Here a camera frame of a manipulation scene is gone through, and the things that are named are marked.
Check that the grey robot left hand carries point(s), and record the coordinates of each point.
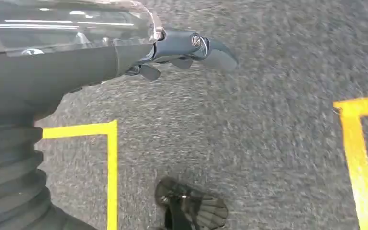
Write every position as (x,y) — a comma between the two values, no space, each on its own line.
(60,70)

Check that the yellow floor tape square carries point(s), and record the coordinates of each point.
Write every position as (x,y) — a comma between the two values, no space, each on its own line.
(112,177)
(358,165)

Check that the black robot left foot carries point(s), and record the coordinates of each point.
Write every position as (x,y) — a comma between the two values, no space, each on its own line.
(190,206)

